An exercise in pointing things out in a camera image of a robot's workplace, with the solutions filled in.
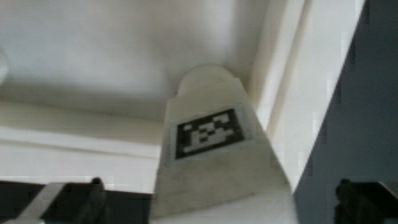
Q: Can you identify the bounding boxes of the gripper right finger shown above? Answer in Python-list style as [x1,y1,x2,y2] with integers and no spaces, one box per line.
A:
[334,179,398,224]

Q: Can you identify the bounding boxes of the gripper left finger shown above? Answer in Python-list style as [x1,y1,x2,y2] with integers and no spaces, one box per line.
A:
[0,178,151,224]

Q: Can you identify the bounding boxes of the white leg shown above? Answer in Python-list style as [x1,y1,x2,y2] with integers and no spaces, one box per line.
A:
[150,65,299,224]

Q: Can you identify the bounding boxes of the white square tabletop part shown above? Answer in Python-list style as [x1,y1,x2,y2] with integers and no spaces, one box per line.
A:
[0,0,366,192]

